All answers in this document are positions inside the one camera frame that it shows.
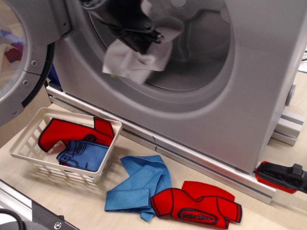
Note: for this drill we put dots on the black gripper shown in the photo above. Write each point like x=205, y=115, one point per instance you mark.
x=126, y=15

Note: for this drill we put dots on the white grey cloth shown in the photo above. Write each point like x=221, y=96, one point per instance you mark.
x=122, y=61

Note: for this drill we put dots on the grey toy washing machine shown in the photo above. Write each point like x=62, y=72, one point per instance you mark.
x=225, y=85

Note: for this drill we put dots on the round washing machine door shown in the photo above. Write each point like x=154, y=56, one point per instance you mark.
x=28, y=32

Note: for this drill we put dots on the red felt shirt in basket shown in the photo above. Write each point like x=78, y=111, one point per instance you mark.
x=62, y=130

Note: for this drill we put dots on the blue felt jeans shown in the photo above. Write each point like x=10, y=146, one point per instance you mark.
x=84, y=155

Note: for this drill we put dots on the blue felt cloth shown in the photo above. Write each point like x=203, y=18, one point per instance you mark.
x=148, y=175

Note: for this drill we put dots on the red little tikes shirt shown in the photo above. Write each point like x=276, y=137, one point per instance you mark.
x=200, y=203

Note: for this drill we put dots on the red black clamp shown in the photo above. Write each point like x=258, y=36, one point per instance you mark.
x=288, y=179

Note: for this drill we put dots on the aluminium extrusion rail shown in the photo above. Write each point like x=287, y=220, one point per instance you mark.
x=216, y=169

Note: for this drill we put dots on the black metal base plate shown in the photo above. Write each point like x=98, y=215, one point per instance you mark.
x=48, y=219

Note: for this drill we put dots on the aluminium frame corner rail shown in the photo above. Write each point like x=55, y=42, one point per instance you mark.
x=15, y=201

